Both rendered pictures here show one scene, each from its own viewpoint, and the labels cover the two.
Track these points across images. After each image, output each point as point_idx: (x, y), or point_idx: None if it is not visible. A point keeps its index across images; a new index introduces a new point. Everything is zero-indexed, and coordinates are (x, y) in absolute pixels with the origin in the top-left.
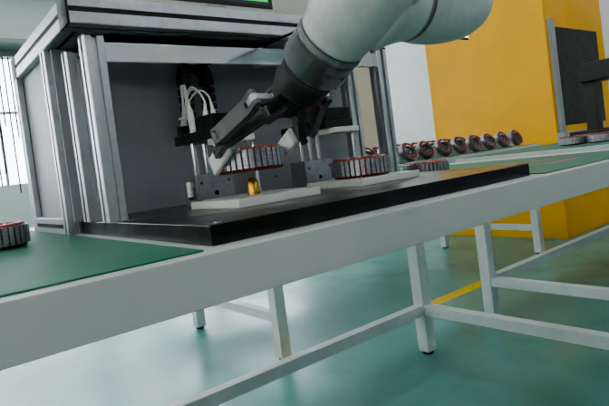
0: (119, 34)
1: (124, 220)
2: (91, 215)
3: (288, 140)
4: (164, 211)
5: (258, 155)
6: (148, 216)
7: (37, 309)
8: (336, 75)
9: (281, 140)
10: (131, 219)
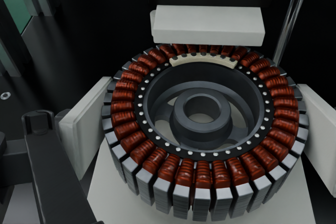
0: None
1: (8, 82)
2: (29, 7)
3: (326, 154)
4: (109, 46)
5: (163, 200)
6: (54, 74)
7: None
8: None
9: (318, 116)
10: (5, 96)
